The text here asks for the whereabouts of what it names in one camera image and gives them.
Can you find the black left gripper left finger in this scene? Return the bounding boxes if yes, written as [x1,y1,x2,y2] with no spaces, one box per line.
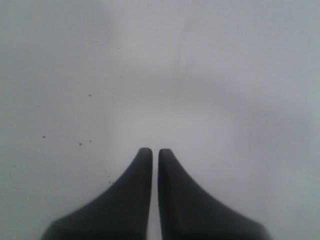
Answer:
[42,147,153,240]

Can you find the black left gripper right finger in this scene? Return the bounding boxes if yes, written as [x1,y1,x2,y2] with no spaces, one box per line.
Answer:
[157,148,271,240]

